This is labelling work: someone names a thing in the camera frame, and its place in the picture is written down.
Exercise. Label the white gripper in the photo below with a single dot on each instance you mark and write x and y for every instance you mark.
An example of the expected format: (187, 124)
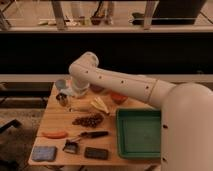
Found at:
(75, 89)

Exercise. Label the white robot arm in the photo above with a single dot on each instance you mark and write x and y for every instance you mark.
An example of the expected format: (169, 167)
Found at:
(187, 110)

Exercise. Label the purple bowl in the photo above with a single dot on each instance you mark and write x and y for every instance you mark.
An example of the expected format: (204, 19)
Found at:
(96, 89)

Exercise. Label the orange bowl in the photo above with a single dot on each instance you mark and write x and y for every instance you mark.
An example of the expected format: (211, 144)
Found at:
(118, 98)

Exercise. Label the light blue cup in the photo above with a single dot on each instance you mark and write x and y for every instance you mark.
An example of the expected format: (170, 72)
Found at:
(60, 84)

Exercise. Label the wooden table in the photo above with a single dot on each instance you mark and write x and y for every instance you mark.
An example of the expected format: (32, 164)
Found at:
(56, 129)

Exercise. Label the yellow banana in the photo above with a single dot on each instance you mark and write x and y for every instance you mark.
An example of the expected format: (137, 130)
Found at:
(99, 104)

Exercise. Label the orange carrot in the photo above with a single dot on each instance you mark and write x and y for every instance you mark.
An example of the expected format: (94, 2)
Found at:
(55, 135)

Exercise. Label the bunch of dark grapes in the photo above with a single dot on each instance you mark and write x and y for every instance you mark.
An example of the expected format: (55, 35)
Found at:
(89, 121)

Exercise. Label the black sponge block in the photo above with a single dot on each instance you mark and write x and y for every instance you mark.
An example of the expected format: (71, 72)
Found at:
(96, 153)

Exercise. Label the green plastic tray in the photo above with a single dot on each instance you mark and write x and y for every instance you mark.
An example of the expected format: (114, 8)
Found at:
(138, 133)

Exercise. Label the black handled brush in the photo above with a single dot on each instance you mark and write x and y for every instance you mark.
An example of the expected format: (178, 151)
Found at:
(90, 135)

